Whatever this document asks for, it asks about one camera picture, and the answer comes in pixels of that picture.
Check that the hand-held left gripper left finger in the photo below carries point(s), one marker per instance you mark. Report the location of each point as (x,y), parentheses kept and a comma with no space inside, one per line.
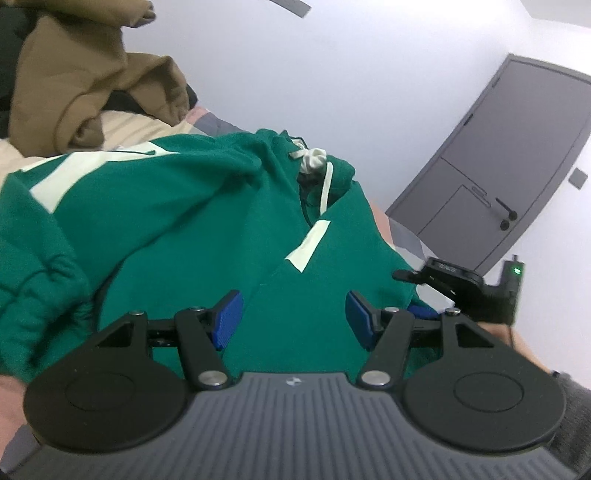
(228,318)

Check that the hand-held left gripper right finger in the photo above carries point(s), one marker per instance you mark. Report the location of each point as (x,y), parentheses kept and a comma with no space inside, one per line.
(362,318)

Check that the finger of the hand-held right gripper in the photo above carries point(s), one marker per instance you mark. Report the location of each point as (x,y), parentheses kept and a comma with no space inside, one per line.
(424,313)
(411,276)

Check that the green hoodie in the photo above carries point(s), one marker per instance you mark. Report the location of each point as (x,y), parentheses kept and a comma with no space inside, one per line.
(184,207)

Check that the grey door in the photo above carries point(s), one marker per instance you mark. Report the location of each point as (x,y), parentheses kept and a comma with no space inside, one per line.
(508,138)

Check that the patchwork bedspread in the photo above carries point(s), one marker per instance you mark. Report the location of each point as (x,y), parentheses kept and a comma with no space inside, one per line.
(134,127)

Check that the brown garment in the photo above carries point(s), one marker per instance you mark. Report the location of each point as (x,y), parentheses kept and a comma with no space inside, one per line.
(69,69)

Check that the black garment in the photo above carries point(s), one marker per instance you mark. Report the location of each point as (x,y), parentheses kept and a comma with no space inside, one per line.
(7,69)

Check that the grey square wall switch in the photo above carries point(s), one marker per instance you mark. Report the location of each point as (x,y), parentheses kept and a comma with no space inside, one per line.
(579,178)

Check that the grey and white wall panel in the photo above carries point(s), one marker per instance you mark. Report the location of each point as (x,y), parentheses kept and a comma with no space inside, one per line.
(295,5)

